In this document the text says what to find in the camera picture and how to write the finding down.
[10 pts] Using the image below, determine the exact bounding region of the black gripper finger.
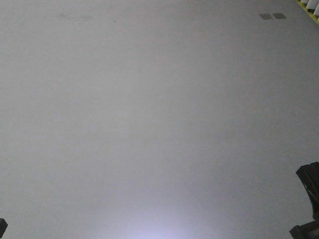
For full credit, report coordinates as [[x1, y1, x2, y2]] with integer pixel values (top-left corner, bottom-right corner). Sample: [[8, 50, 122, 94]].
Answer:
[[296, 162, 319, 220], [290, 220, 319, 239]]

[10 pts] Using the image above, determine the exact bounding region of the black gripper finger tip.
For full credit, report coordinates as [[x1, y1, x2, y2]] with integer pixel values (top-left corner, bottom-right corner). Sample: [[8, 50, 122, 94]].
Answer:
[[0, 218, 8, 239]]

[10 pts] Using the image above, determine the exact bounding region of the yellow white object at corner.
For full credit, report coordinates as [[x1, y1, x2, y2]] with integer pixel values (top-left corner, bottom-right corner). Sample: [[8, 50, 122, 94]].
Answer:
[[297, 0, 319, 24]]

